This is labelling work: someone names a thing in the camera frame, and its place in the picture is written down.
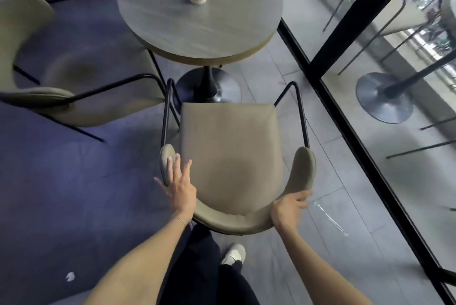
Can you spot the outdoor beige chair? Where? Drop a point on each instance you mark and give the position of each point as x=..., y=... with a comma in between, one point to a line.
x=402, y=16

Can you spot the person's left middle finger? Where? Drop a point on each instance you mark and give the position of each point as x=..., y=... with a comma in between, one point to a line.
x=177, y=165

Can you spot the person's left little finger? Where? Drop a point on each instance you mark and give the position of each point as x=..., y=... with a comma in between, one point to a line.
x=161, y=182

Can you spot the person's black trousers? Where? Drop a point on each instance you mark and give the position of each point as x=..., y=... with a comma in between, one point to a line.
x=199, y=272

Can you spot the round grey wooden table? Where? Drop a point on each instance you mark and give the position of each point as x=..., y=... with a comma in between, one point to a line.
x=199, y=27

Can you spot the person's white shoe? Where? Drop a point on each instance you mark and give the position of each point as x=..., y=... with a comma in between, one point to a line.
x=234, y=253

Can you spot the person's right forearm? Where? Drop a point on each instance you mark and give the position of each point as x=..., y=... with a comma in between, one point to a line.
x=313, y=265

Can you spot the person's right fingers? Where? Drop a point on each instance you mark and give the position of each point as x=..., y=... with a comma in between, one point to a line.
x=302, y=198

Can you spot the beige chair with black frame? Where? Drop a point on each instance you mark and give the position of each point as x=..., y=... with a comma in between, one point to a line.
x=21, y=16
x=228, y=158

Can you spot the person's left forearm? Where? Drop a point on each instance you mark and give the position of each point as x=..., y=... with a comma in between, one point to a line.
x=142, y=262

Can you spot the person's left hand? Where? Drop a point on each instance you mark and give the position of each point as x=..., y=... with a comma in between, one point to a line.
x=181, y=194

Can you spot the outdoor table with grey base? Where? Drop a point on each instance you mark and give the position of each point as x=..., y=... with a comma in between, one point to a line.
x=381, y=101

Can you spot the black glass door frame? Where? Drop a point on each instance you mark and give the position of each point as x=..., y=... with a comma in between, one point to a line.
x=358, y=19

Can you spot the white paper scrap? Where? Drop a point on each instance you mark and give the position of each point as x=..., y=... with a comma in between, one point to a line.
x=70, y=276

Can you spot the person's right hand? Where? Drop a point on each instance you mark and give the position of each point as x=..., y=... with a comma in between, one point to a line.
x=286, y=210

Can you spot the black metal chair legs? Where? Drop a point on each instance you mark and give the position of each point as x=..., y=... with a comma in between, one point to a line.
x=420, y=148

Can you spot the clear wrapped straw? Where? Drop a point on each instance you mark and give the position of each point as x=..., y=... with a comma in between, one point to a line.
x=329, y=217

